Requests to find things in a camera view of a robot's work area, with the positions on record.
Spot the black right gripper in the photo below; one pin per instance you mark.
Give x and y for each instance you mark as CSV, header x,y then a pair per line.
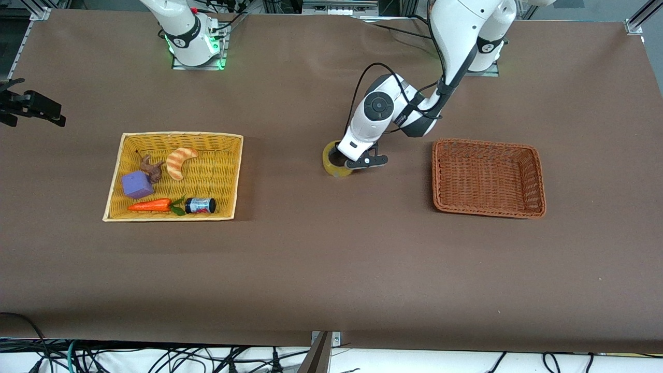
x,y
27,101

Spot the clear yellowish tape roll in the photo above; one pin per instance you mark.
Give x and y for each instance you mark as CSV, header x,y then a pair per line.
x,y
331,163

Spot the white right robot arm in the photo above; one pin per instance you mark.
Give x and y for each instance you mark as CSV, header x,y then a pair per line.
x,y
186,36

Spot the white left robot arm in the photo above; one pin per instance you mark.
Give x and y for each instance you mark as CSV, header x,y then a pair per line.
x,y
456,31

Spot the purple foam cube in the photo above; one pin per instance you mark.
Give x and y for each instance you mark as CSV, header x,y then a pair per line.
x,y
136,185

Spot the yellow woven tray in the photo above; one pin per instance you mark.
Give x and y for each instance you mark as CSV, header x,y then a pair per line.
x,y
222,176

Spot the grey background device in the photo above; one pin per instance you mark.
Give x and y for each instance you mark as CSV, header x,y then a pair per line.
x,y
336,8

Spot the orange toy carrot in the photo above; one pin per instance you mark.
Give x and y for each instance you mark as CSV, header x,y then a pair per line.
x,y
150,205

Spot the toy croissant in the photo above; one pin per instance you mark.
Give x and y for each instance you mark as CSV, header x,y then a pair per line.
x,y
178,160

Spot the small black jar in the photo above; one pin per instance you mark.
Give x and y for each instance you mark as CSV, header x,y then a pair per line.
x,y
202,206

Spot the brown woven basket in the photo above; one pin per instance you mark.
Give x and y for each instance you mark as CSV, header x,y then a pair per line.
x,y
487,181

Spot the dark metal leg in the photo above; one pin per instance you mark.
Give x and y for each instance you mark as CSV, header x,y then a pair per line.
x,y
316,360

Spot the aluminium frame rail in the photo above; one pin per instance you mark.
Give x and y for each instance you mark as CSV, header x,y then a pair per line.
x,y
39,13

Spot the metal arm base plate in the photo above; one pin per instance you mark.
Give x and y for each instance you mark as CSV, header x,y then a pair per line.
x,y
484,74
199,67

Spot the silver corner bracket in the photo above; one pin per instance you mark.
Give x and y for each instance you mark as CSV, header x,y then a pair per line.
x,y
336,339

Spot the aluminium frame corner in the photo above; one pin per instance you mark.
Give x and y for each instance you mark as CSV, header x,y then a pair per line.
x,y
634,25

